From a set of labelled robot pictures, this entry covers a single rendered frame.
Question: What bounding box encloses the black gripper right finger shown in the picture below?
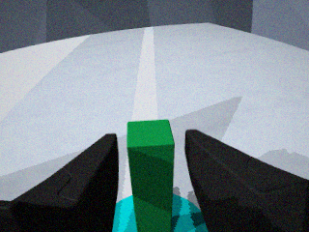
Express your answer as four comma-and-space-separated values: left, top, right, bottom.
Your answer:
184, 129, 309, 232

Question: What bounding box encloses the green rectangular post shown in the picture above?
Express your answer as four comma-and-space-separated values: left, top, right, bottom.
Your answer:
127, 119, 175, 232

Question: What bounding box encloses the teal circle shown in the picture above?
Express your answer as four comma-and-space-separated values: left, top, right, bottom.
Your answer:
112, 193, 209, 232

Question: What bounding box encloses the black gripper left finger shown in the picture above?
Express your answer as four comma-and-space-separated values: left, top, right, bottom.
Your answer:
0, 134, 120, 232

